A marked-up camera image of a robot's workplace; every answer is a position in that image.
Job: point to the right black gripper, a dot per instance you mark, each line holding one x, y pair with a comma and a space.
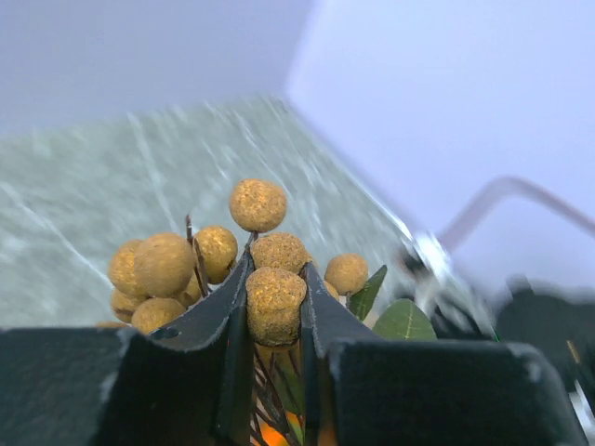
558, 322

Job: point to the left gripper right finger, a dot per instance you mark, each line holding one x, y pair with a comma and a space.
432, 390

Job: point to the brown longan bunch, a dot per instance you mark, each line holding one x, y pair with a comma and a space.
274, 401

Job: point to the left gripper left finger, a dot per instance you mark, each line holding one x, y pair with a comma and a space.
187, 383

